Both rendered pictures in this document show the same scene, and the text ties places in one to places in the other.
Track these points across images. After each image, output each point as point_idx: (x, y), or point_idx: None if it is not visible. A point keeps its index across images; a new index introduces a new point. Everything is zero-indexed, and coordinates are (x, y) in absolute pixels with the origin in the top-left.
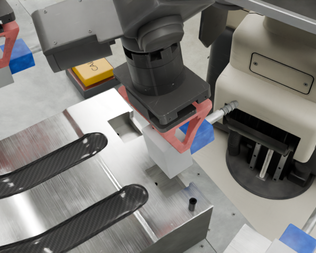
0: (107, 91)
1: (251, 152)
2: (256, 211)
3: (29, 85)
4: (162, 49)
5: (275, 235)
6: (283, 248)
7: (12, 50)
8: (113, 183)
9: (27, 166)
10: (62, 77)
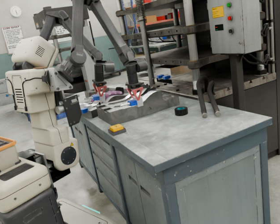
0: (111, 111)
1: None
2: (68, 216)
3: (138, 128)
4: None
5: (66, 209)
6: (86, 106)
7: (132, 100)
8: (114, 104)
9: None
10: (127, 131)
